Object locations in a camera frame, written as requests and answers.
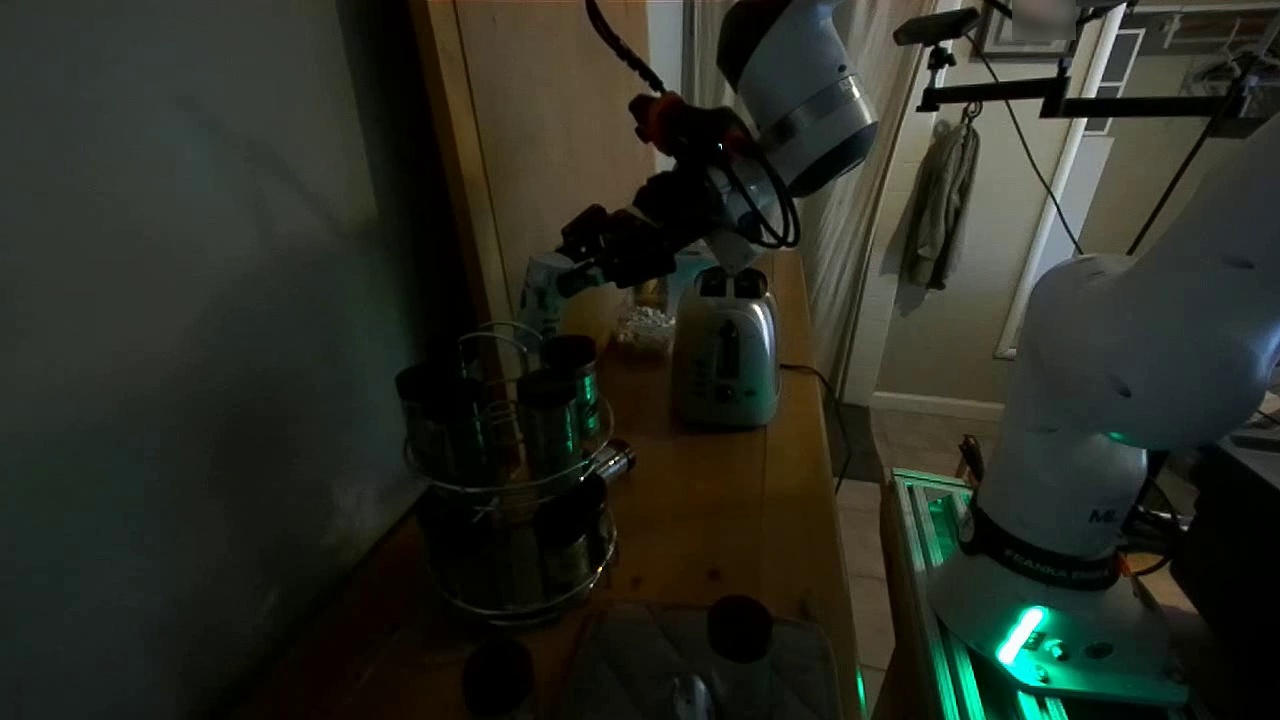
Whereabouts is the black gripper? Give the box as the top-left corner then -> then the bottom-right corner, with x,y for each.
562,94 -> 779,289

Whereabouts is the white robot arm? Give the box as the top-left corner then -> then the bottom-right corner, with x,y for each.
562,0 -> 1280,710

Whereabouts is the silver two-slot toaster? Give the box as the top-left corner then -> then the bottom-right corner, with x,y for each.
672,269 -> 779,429

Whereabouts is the speckled white sponge block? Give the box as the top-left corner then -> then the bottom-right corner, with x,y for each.
615,307 -> 675,358

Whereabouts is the wooden backboard panel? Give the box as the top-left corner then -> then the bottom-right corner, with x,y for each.
404,0 -> 653,321

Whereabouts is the hanging grey cloth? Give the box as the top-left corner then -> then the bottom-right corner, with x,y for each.
904,126 -> 979,289

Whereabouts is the dark cutting board mat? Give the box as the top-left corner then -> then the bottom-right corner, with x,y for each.
553,605 -> 854,720

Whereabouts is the black round knob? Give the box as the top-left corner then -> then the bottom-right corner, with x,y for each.
460,636 -> 538,720

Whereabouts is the black toaster power cord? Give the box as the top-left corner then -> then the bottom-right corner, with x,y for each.
775,358 -> 850,418

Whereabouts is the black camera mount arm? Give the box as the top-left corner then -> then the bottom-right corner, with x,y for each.
894,0 -> 1278,136

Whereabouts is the wire seasoning rack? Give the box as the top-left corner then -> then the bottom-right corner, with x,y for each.
398,328 -> 635,630

